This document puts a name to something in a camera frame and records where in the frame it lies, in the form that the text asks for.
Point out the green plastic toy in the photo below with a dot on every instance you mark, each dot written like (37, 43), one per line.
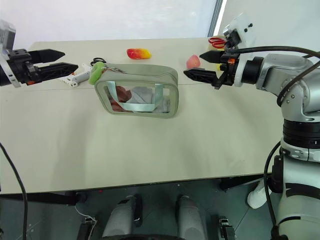
(95, 72)

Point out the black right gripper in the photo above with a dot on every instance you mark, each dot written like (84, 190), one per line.
(228, 68)

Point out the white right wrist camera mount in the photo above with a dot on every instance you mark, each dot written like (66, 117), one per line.
(244, 27)

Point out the red yellow toy mango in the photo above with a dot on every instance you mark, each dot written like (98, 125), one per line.
(138, 53)

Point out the pink toy peach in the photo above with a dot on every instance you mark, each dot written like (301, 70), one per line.
(193, 62)

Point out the black table frame bar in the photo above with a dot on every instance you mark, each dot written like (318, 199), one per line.
(45, 198)

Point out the sage green clear pouch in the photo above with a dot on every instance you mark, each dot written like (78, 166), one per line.
(150, 72)

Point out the grey rounded shape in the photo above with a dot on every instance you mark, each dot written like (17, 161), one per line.
(120, 217)
(191, 217)

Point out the black floor bracket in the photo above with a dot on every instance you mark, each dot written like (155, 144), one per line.
(86, 228)
(227, 228)

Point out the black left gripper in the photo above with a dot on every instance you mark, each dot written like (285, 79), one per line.
(21, 67)

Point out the white rounded plastic object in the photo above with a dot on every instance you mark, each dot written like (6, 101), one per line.
(256, 196)

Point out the light grey-blue cloth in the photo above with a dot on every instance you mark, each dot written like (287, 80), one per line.
(143, 96)

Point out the dark red cloth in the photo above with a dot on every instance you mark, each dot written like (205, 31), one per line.
(122, 93)

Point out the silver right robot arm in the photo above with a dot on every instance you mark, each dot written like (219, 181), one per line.
(295, 75)

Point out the grey window frame post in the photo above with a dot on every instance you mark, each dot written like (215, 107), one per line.
(216, 17)

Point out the small yellow toy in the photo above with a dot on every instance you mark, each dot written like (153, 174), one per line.
(218, 66)

